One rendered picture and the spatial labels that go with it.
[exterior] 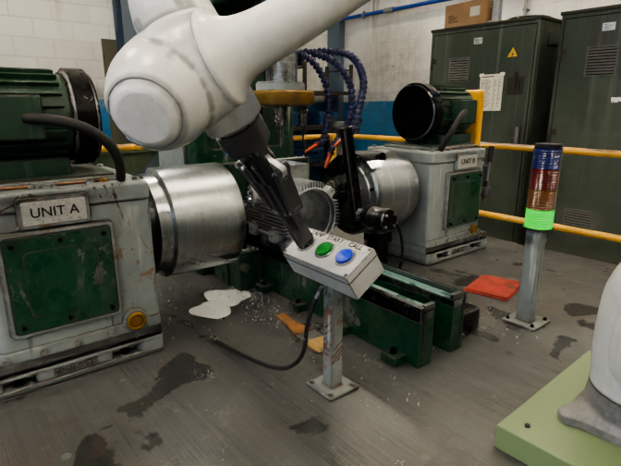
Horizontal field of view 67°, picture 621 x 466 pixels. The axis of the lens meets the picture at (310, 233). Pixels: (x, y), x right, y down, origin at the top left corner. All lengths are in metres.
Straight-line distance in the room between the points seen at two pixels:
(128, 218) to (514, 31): 3.83
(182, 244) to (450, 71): 3.90
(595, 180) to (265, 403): 3.54
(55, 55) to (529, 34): 4.86
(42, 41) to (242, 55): 5.86
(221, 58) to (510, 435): 0.64
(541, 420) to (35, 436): 0.78
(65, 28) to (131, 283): 5.54
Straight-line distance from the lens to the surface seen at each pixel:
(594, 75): 4.11
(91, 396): 0.97
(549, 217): 1.16
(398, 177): 1.42
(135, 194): 0.96
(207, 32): 0.50
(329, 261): 0.76
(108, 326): 1.02
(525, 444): 0.80
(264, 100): 1.23
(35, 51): 6.30
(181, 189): 1.04
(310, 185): 1.22
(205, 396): 0.91
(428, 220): 1.53
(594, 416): 0.85
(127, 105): 0.48
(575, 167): 4.16
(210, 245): 1.06
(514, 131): 4.34
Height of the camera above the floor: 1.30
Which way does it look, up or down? 15 degrees down
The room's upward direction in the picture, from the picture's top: straight up
